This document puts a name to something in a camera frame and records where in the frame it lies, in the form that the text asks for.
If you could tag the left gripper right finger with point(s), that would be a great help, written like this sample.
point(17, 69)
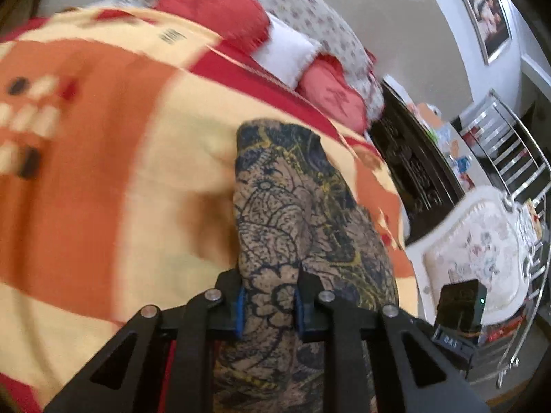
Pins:
point(383, 360)

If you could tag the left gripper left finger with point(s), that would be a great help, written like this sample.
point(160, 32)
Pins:
point(161, 360)

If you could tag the dark floral patterned garment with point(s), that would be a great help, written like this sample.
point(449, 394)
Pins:
point(293, 212)

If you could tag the white ornate upholstered chair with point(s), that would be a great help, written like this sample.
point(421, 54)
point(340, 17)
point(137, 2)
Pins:
point(487, 237)

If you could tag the dark carved wooden cabinet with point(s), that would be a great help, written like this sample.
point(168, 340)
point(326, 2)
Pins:
point(426, 184)

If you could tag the metal stair railing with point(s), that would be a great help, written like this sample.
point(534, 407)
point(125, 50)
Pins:
point(504, 153)

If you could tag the orange red cream blanket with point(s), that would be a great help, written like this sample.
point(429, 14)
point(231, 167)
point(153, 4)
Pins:
point(118, 151)

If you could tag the right red heart pillow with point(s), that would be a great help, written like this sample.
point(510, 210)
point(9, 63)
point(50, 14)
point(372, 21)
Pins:
point(324, 85)

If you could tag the red heart pillow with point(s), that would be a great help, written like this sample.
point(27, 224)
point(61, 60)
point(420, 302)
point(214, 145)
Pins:
point(243, 23)
point(324, 85)

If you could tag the framed portrait photo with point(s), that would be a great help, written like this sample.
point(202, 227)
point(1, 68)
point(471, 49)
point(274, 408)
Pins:
point(491, 27)

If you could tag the white square pillow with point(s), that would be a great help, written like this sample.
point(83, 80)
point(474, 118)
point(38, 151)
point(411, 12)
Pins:
point(287, 53)

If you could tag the floral padded headboard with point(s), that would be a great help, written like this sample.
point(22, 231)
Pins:
point(319, 21)

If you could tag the left red heart pillow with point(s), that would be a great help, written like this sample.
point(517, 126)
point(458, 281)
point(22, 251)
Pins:
point(243, 23)

